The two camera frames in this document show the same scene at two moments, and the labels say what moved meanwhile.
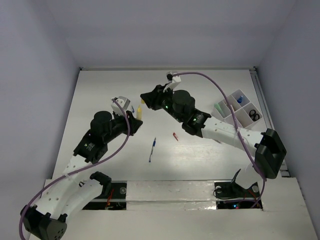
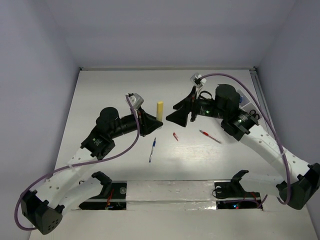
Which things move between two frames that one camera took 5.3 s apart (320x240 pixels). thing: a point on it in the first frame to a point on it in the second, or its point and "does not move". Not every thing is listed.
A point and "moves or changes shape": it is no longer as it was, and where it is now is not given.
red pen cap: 175,136 does not move
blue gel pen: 154,145 does not move
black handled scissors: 253,115 does not move
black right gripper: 153,98 to 180,116
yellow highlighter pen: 139,113 moves or changes shape
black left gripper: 133,123 to 147,123
